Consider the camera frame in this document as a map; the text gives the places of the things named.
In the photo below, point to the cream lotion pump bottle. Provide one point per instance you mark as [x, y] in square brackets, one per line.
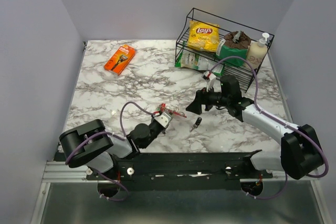
[257, 51]

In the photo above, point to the aluminium rail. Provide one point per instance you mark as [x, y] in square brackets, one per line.
[58, 172]

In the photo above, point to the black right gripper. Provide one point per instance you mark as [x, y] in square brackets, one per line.
[201, 97]

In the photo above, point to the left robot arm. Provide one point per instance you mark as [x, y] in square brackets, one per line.
[91, 145]

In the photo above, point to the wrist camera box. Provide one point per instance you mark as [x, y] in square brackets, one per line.
[163, 119]
[210, 78]

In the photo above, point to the green brown coffee bag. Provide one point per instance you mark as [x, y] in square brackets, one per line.
[236, 44]

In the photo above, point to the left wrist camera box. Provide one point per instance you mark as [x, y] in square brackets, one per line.
[163, 119]

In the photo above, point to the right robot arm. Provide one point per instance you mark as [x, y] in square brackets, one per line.
[300, 151]

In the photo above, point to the black key tag with keys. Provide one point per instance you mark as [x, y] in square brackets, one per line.
[196, 124]

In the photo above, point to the black wire shelf rack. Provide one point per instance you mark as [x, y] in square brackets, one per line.
[244, 74]

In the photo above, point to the yellow Lays chips bag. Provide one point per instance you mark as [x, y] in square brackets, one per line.
[203, 37]

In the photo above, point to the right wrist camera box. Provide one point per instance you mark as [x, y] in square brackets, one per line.
[210, 78]

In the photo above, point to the orange razor box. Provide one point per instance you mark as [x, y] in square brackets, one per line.
[120, 59]

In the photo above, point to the green white snack bag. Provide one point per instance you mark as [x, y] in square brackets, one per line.
[194, 61]

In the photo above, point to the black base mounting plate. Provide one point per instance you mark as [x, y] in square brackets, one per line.
[181, 171]

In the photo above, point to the steel key organizer red handle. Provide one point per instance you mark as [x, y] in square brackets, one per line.
[163, 107]

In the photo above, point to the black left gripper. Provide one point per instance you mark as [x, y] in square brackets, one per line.
[163, 130]

